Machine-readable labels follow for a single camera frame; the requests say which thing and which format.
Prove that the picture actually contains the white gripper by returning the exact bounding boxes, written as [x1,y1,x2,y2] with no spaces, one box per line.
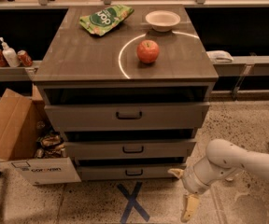
[168,157,218,223]

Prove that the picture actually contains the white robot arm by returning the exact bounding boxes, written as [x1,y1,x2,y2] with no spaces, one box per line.
[168,139,269,223]

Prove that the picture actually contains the grey middle drawer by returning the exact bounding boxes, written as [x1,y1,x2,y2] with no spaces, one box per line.
[64,139,196,160]

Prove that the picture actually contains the grey drawer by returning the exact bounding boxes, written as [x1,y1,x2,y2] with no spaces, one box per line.
[77,163,186,181]
[64,139,196,160]
[45,103,209,132]

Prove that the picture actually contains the grey bottom drawer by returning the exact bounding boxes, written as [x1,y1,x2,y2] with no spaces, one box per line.
[77,163,186,181]

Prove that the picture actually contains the grey top drawer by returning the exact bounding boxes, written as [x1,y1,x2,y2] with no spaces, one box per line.
[45,103,209,132]

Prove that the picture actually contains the grey drawer cabinet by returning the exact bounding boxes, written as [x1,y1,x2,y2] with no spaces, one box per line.
[34,6,218,170]

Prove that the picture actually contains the white folded cloth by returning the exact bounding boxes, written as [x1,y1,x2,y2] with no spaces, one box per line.
[207,50,234,63]

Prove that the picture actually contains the red apple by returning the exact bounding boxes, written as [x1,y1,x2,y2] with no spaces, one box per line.
[136,40,160,63]

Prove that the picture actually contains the snack wrappers in box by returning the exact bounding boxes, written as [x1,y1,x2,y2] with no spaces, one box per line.
[35,132,64,159]

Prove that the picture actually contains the white paper bowl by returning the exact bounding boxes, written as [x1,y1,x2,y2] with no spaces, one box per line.
[145,10,180,32]

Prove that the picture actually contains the cardboard box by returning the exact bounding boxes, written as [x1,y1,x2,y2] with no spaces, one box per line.
[0,89,80,185]

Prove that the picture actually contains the green chip bag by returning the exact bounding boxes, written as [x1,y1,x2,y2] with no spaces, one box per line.
[79,5,135,36]

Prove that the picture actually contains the white pump bottle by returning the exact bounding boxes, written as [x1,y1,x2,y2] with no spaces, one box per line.
[0,37,21,67]

